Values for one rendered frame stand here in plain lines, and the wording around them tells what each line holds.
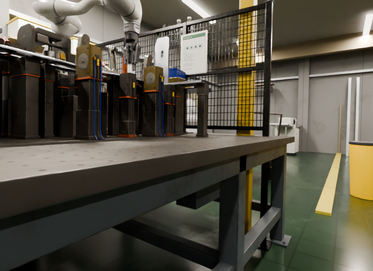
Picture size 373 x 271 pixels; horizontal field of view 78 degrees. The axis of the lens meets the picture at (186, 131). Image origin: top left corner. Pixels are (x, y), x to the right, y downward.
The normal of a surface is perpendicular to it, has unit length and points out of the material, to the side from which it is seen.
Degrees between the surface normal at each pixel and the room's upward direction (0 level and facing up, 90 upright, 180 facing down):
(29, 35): 90
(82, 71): 90
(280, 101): 90
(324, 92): 90
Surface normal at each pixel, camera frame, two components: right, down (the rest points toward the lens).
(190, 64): -0.51, 0.01
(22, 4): 0.82, 0.03
